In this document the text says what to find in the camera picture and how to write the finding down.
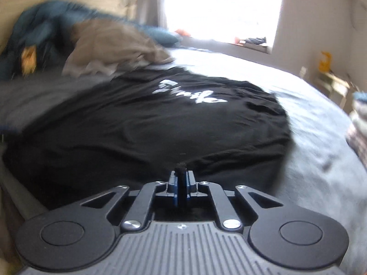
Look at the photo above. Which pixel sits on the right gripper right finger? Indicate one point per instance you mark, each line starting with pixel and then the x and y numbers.
pixel 209 199

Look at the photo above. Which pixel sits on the white low cabinet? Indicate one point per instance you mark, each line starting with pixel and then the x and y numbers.
pixel 338 89

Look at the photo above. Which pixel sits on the clothes on window sill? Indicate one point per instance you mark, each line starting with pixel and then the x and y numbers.
pixel 258 44

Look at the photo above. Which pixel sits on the grey bed blanket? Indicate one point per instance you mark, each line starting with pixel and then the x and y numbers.
pixel 321 171

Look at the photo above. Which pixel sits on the black t-shirt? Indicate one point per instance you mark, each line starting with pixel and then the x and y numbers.
pixel 137 128

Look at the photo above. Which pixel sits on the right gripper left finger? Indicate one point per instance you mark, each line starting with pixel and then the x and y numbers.
pixel 140 212

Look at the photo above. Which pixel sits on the folded clothes stack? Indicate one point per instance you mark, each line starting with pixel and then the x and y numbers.
pixel 357 132

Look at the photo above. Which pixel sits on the blue duvet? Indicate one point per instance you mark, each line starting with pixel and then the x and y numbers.
pixel 48 26

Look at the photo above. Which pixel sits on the orange item on sill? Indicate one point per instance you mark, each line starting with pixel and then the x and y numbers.
pixel 183 33

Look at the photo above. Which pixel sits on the beige clothes pile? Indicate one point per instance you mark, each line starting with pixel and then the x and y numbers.
pixel 106 46

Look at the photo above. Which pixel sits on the grey curtain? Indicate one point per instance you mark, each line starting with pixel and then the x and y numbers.
pixel 151 12

